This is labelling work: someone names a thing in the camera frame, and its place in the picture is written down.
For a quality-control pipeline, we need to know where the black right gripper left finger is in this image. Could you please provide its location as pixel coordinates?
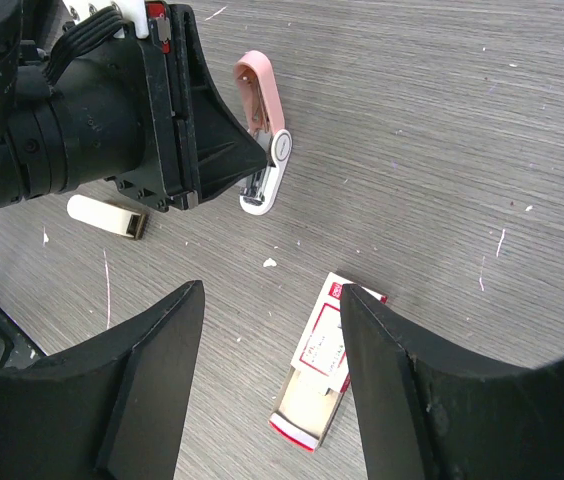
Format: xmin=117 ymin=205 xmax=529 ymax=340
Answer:
xmin=0 ymin=281 xmax=205 ymax=479

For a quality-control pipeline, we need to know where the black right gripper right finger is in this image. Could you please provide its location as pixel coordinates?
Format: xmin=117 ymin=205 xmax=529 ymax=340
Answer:
xmin=341 ymin=284 xmax=564 ymax=479

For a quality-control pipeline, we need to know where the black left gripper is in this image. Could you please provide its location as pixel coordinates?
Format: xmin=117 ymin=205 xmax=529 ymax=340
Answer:
xmin=0 ymin=4 xmax=268 ymax=211

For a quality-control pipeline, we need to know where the pink stapler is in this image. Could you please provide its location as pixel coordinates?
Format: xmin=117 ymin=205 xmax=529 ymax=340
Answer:
xmin=233 ymin=50 xmax=293 ymax=216

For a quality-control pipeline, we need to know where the beige stapler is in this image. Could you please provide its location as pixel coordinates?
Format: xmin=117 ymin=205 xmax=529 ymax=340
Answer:
xmin=66 ymin=195 xmax=147 ymax=240

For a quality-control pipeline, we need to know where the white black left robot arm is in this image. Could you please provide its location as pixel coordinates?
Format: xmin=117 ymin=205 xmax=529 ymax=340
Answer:
xmin=0 ymin=1 xmax=268 ymax=212

